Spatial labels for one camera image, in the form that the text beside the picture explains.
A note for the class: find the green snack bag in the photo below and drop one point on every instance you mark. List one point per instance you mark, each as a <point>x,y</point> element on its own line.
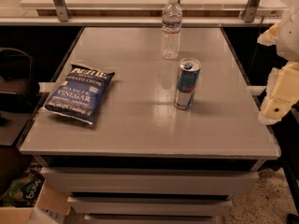
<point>24,190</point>

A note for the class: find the black chair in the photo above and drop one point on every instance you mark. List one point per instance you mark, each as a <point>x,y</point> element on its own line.
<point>18,93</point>

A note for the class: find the grey drawer cabinet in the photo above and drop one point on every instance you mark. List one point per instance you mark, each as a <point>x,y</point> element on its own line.
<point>148,196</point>

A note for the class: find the blue kettle chips bag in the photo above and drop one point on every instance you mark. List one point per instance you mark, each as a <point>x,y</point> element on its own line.
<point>80,94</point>

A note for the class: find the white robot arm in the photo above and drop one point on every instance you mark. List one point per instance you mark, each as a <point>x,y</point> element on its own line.
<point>284,35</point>

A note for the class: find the red bull can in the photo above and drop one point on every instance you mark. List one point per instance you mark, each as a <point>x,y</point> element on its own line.
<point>188,74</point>

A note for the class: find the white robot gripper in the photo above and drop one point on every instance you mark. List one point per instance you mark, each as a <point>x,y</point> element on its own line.
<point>290,37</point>

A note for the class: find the clear plastic water bottle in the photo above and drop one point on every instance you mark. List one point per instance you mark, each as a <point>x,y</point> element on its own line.
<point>171,27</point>

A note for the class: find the white shelf with metal brackets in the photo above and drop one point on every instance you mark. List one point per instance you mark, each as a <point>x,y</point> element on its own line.
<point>97,12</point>

